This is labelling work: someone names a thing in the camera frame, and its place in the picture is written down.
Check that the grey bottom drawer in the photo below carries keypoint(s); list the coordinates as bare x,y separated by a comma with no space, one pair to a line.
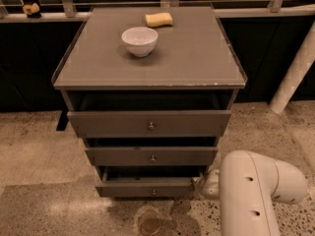
147,181

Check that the metal window railing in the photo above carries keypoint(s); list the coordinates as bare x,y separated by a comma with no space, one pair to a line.
49,16

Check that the grey drawer cabinet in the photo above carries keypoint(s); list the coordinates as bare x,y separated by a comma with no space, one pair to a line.
192,68

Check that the white diagonal pipe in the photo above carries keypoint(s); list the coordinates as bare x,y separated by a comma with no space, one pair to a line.
301,64

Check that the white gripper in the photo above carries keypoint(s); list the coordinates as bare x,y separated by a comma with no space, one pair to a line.
210,187

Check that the yellow sponge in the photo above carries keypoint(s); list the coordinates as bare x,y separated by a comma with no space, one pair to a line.
158,20

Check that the grey top drawer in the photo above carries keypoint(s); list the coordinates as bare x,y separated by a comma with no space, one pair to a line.
140,124

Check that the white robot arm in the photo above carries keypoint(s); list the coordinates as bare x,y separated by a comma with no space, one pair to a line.
247,184

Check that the grey drawer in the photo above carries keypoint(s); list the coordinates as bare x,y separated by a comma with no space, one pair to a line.
151,156
140,124
147,181

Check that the small yellow black object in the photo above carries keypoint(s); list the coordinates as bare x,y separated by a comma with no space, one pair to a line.
32,10

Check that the white ceramic bowl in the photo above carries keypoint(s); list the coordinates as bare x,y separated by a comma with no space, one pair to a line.
140,41

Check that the grey middle drawer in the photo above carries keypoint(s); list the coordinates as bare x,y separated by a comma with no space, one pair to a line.
151,156

